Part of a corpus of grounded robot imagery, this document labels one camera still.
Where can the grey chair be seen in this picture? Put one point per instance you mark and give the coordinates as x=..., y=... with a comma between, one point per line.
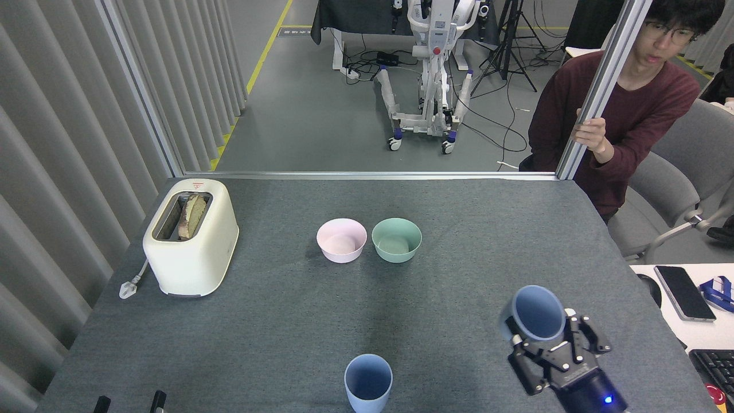
x=659, y=189

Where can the blue plastic cup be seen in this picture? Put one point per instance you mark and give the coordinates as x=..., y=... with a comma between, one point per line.
x=536, y=315
x=367, y=401

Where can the person's glasses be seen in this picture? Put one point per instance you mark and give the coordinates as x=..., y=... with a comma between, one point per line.
x=679, y=37

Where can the red round object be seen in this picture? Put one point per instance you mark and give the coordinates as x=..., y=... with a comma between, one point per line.
x=715, y=396

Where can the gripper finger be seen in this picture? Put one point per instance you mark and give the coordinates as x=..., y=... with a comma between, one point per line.
x=102, y=405
x=158, y=402
x=588, y=338
x=539, y=367

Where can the table with black cloth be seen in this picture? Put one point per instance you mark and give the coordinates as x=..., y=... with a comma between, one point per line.
x=355, y=14

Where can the pink bowl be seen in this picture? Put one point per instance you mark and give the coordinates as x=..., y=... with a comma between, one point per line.
x=338, y=255

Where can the black computer mouse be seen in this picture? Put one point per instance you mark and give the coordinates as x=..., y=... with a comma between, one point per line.
x=651, y=289

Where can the silver table rail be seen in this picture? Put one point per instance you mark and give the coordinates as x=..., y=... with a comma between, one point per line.
x=344, y=174

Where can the white stand on wheels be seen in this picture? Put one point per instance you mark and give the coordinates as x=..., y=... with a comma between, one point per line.
x=438, y=28

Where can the person's left hand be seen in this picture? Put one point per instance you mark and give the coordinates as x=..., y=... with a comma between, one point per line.
x=593, y=133

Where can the black smartphone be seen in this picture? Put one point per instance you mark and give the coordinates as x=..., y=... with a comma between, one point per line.
x=684, y=293

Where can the bread slice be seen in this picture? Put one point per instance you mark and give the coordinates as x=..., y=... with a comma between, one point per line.
x=194, y=215

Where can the seated person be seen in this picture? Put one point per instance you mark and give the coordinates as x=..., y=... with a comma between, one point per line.
x=723, y=80

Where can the black keyboard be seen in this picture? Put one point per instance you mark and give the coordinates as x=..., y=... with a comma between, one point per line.
x=717, y=367

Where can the white power strip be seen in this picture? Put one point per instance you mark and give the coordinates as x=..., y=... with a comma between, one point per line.
x=352, y=73

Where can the black power adapter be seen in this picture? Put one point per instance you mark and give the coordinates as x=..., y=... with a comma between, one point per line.
x=387, y=58

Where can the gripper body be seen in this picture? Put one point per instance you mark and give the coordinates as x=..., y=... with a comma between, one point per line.
x=590, y=396

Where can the green bowl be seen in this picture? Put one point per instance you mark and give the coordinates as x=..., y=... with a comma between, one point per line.
x=395, y=255

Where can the black tripod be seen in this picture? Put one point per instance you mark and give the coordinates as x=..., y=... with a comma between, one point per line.
x=510, y=28

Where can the silver post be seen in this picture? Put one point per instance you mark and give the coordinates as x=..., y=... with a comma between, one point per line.
x=608, y=74

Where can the white toaster power plug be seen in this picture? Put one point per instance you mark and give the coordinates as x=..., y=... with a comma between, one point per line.
x=127, y=288

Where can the white chair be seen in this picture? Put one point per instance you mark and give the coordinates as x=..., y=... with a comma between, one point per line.
x=579, y=52

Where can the cream toaster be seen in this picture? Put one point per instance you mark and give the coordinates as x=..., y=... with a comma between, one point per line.
x=212, y=229

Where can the white side table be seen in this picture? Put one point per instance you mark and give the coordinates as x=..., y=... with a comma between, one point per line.
x=705, y=335

